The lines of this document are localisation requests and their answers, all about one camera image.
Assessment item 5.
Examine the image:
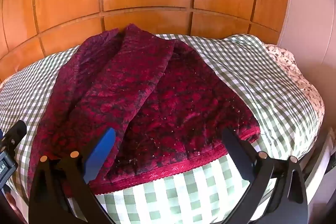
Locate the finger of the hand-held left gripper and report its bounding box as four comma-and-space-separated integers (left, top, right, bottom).
0, 120, 27, 152

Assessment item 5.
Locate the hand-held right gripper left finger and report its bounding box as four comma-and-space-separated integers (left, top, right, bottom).
28, 127, 116, 224

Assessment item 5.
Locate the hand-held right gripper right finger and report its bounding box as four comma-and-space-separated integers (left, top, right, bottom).
222, 128, 308, 224

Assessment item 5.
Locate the dark red patterned garment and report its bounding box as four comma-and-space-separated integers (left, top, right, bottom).
28, 24, 261, 195

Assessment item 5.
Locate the green checked bed sheet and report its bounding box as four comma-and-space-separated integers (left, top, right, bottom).
0, 34, 319, 224

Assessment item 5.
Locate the floral patterned bedding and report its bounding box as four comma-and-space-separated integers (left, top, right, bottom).
264, 43, 326, 132

